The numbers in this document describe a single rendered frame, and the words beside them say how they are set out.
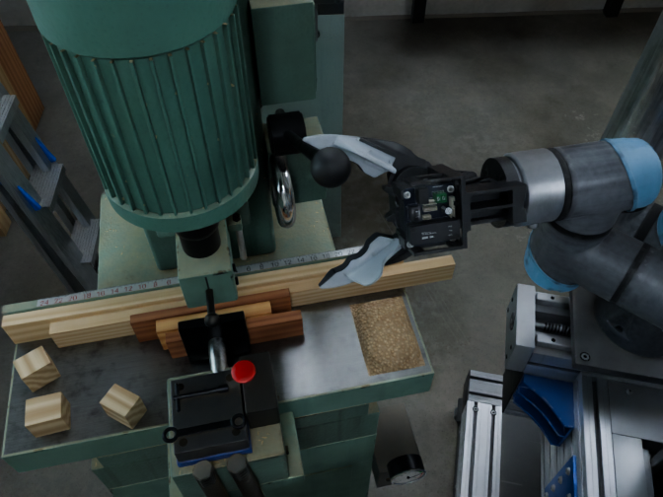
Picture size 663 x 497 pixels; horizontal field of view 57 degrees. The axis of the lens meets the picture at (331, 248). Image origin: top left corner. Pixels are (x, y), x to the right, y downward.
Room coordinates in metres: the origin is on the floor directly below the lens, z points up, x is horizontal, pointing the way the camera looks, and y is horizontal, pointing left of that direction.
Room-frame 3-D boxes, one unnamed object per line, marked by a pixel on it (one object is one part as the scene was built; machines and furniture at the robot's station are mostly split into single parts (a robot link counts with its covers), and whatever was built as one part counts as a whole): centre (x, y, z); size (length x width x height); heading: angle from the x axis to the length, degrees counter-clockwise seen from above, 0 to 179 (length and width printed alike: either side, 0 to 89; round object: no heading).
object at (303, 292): (0.53, 0.11, 0.92); 0.61 x 0.02 x 0.04; 102
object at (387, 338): (0.48, -0.08, 0.91); 0.12 x 0.09 x 0.03; 12
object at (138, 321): (0.50, 0.18, 0.93); 0.23 x 0.01 x 0.05; 102
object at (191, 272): (0.53, 0.17, 1.03); 0.14 x 0.07 x 0.09; 12
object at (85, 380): (0.41, 0.16, 0.87); 0.61 x 0.30 x 0.06; 102
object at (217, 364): (0.41, 0.16, 0.95); 0.09 x 0.07 x 0.09; 102
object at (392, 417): (0.43, -0.11, 0.58); 0.12 x 0.08 x 0.08; 12
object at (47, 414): (0.34, 0.38, 0.92); 0.05 x 0.04 x 0.04; 106
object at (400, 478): (0.36, -0.13, 0.65); 0.06 x 0.04 x 0.08; 102
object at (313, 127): (0.73, 0.06, 1.02); 0.09 x 0.07 x 0.12; 102
